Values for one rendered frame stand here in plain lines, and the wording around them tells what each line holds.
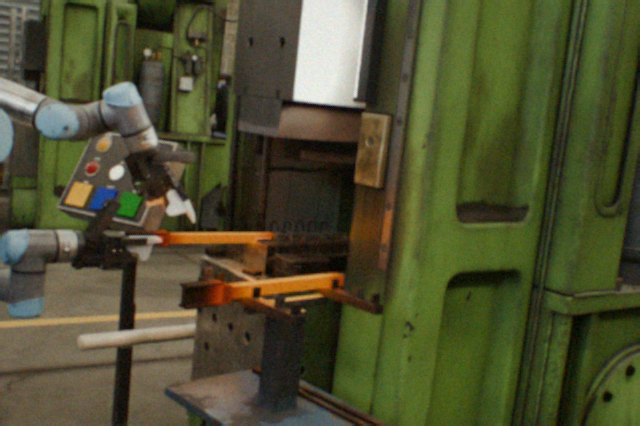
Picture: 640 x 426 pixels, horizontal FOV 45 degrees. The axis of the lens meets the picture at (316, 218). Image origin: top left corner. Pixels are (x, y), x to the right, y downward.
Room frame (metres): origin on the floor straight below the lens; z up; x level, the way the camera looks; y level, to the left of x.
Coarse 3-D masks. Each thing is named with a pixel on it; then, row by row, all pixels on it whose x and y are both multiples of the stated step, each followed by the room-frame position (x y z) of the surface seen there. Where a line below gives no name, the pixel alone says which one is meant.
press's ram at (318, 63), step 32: (256, 0) 2.10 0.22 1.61; (288, 0) 1.98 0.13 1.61; (320, 0) 1.96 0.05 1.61; (352, 0) 2.02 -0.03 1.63; (256, 32) 2.09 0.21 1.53; (288, 32) 1.97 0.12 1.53; (320, 32) 1.96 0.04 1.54; (352, 32) 2.02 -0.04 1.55; (256, 64) 2.07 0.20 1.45; (288, 64) 1.96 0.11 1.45; (320, 64) 1.97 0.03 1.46; (352, 64) 2.03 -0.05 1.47; (256, 96) 2.07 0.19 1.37; (288, 96) 1.94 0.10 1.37; (320, 96) 1.98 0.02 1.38; (352, 96) 2.04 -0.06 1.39
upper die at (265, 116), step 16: (240, 112) 2.12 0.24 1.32; (256, 112) 2.06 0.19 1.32; (272, 112) 2.00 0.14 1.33; (288, 112) 1.98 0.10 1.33; (304, 112) 2.01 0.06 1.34; (320, 112) 2.04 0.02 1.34; (336, 112) 2.07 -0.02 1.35; (352, 112) 2.11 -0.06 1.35; (240, 128) 2.11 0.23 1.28; (256, 128) 2.05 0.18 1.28; (272, 128) 1.99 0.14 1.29; (288, 128) 1.98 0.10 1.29; (304, 128) 2.01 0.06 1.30; (320, 128) 2.05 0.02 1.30; (336, 128) 2.08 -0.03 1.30; (352, 128) 2.11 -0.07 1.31
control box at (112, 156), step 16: (96, 144) 2.47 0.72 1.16; (112, 144) 2.44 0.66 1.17; (160, 144) 2.37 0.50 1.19; (176, 144) 2.35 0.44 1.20; (80, 160) 2.46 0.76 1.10; (96, 160) 2.43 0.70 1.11; (112, 160) 2.41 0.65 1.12; (80, 176) 2.42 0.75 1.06; (96, 176) 2.39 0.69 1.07; (128, 176) 2.35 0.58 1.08; (176, 176) 2.36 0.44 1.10; (64, 192) 2.41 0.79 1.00; (128, 192) 2.31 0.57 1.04; (64, 208) 2.37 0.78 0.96; (80, 208) 2.35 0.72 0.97; (144, 208) 2.26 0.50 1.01; (160, 208) 2.30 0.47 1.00; (112, 224) 2.33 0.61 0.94; (128, 224) 2.26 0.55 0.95; (144, 224) 2.24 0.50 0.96
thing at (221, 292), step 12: (300, 276) 1.59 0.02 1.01; (312, 276) 1.60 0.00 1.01; (324, 276) 1.61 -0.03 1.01; (336, 276) 1.63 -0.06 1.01; (192, 288) 1.38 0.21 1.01; (204, 288) 1.40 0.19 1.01; (216, 288) 1.42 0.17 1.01; (228, 288) 1.42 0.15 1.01; (240, 288) 1.45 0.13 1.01; (264, 288) 1.49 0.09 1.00; (276, 288) 1.51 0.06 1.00; (288, 288) 1.53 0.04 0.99; (300, 288) 1.56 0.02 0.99; (312, 288) 1.58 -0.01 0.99; (192, 300) 1.38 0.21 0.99; (204, 300) 1.40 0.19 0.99; (216, 300) 1.42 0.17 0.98; (228, 300) 1.42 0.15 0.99
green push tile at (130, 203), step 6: (126, 198) 2.29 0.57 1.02; (132, 198) 2.28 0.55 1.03; (138, 198) 2.28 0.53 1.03; (126, 204) 2.28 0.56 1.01; (132, 204) 2.27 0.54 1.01; (138, 204) 2.26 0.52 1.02; (120, 210) 2.28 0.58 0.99; (126, 210) 2.27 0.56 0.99; (132, 210) 2.26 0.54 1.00; (126, 216) 2.26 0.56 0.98; (132, 216) 2.25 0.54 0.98
